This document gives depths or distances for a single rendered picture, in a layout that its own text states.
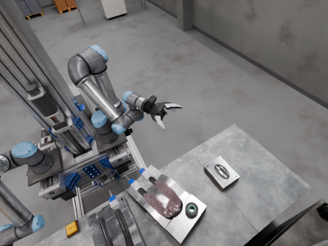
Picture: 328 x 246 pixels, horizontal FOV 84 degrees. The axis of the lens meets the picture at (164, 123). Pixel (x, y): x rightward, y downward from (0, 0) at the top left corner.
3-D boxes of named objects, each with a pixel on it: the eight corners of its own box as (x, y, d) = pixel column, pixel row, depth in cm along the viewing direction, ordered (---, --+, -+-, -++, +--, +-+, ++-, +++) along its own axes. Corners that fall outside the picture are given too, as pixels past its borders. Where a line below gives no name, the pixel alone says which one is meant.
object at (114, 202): (107, 193, 130) (104, 191, 126) (113, 189, 132) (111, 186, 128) (113, 210, 122) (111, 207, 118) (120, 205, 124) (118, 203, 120)
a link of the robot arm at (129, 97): (133, 97, 114) (129, 87, 107) (146, 104, 109) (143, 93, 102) (123, 105, 110) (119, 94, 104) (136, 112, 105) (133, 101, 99)
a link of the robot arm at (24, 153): (44, 161, 121) (30, 150, 111) (22, 170, 119) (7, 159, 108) (44, 147, 129) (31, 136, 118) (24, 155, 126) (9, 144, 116)
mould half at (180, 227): (128, 193, 135) (124, 187, 127) (152, 168, 146) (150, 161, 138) (181, 246, 110) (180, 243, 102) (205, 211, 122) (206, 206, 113)
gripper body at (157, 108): (168, 114, 101) (152, 106, 107) (165, 104, 94) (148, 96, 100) (160, 124, 98) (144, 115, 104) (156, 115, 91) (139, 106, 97)
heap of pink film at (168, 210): (140, 197, 126) (137, 193, 121) (157, 178, 134) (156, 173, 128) (168, 224, 114) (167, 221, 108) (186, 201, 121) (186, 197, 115)
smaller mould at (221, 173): (203, 170, 140) (204, 166, 135) (218, 160, 144) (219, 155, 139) (222, 192, 128) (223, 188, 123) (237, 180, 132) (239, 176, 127)
